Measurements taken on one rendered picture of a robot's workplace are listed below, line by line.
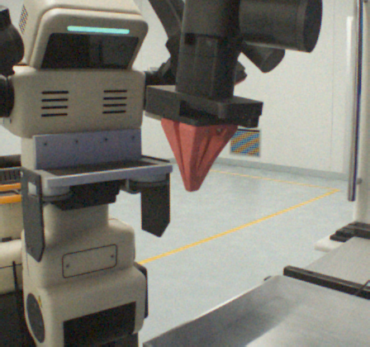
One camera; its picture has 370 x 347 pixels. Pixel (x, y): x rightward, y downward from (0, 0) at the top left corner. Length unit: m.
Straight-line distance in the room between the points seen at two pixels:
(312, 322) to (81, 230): 0.51
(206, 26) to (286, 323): 0.39
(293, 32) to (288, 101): 6.32
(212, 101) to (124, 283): 0.61
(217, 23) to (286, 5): 0.07
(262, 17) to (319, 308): 0.41
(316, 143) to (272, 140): 0.74
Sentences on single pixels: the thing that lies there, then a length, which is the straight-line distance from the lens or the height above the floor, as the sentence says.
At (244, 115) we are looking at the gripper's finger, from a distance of 0.43.
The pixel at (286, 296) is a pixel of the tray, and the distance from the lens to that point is 0.69.
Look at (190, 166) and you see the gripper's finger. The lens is 0.45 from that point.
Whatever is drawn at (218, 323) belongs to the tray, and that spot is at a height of 0.89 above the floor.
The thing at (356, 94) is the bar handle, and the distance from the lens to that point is 1.27.
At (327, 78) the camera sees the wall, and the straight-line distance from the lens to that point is 6.42.
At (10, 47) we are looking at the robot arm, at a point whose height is 1.24.
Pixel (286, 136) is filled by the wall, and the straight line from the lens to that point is 6.75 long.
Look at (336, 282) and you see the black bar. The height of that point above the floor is 0.90.
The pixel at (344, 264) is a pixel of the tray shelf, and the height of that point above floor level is 0.88.
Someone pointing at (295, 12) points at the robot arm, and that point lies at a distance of 0.39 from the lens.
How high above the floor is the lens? 1.18
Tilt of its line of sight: 9 degrees down
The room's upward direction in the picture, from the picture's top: straight up
